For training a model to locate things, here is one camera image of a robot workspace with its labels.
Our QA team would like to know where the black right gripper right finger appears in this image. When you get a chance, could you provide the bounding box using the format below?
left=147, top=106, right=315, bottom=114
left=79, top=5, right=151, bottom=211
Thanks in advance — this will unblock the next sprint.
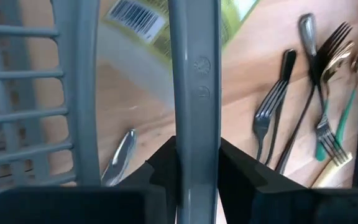
left=218, top=138, right=358, bottom=224

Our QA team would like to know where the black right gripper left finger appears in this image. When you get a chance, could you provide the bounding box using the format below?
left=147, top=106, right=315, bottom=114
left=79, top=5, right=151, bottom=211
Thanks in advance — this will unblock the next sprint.
left=0, top=135, right=180, bottom=224

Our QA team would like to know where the grey plastic cutlery basket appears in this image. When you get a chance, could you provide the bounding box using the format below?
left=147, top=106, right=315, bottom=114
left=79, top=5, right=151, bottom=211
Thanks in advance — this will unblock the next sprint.
left=0, top=0, right=223, bottom=224

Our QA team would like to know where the black utensil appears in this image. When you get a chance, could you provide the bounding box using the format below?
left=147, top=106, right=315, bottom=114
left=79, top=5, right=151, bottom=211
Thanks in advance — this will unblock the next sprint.
left=264, top=49, right=298, bottom=166

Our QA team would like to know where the black fork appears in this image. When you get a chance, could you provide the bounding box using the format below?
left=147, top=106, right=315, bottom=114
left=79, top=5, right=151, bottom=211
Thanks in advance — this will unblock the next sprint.
left=274, top=21, right=353, bottom=175

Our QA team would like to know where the spray bottle green label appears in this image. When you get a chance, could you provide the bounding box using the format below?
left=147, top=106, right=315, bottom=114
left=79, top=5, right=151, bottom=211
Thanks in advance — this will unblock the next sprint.
left=96, top=0, right=260, bottom=110

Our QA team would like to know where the cream-handled table knife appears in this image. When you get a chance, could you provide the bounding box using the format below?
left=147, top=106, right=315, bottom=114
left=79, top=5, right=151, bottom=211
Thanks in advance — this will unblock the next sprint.
left=100, top=128, right=138, bottom=187
left=311, top=152, right=354, bottom=189

